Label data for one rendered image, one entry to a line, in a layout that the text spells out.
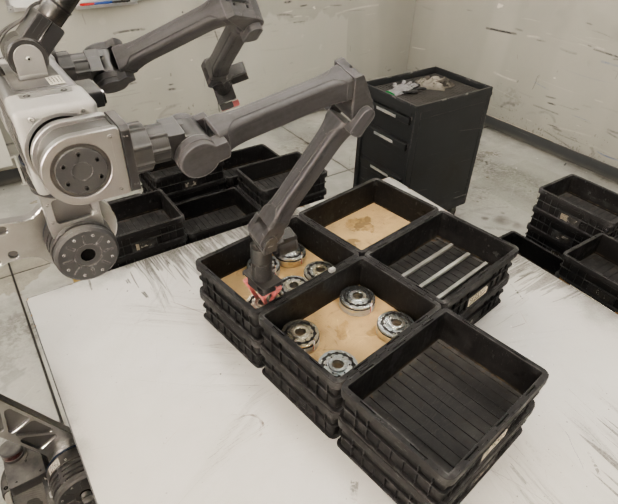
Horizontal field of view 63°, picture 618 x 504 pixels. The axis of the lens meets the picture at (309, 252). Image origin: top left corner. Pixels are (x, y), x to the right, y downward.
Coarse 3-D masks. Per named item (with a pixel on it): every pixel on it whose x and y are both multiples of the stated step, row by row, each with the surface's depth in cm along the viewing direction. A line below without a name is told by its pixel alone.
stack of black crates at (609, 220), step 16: (576, 176) 267; (544, 192) 254; (560, 192) 271; (576, 192) 270; (592, 192) 263; (608, 192) 256; (544, 208) 258; (560, 208) 251; (576, 208) 243; (592, 208) 262; (608, 208) 259; (528, 224) 269; (544, 224) 261; (560, 224) 253; (576, 224) 246; (592, 224) 240; (608, 224) 232; (544, 240) 264; (560, 240) 256; (576, 240) 249; (560, 256) 259
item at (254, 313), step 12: (300, 216) 168; (312, 228) 163; (240, 240) 156; (336, 240) 157; (216, 252) 151; (336, 264) 147; (204, 276) 145; (216, 276) 142; (228, 288) 138; (300, 288) 138; (240, 300) 134; (276, 300) 134; (252, 312) 131
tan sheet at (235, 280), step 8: (312, 256) 167; (304, 264) 163; (240, 272) 159; (280, 272) 160; (288, 272) 160; (296, 272) 160; (224, 280) 156; (232, 280) 156; (240, 280) 156; (232, 288) 153; (240, 288) 153; (248, 296) 150
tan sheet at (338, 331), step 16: (336, 304) 148; (384, 304) 149; (320, 320) 143; (336, 320) 143; (352, 320) 143; (368, 320) 143; (320, 336) 138; (336, 336) 138; (352, 336) 138; (368, 336) 138; (320, 352) 133; (352, 352) 133; (368, 352) 134
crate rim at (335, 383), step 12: (348, 264) 148; (372, 264) 148; (324, 276) 143; (396, 276) 144; (312, 288) 139; (408, 288) 140; (288, 300) 134; (432, 300) 136; (264, 312) 130; (432, 312) 132; (264, 324) 128; (420, 324) 129; (276, 336) 125; (396, 336) 125; (288, 348) 123; (300, 348) 121; (384, 348) 121; (300, 360) 121; (312, 360) 119; (372, 360) 119; (324, 372) 115; (348, 372) 115; (336, 384) 113
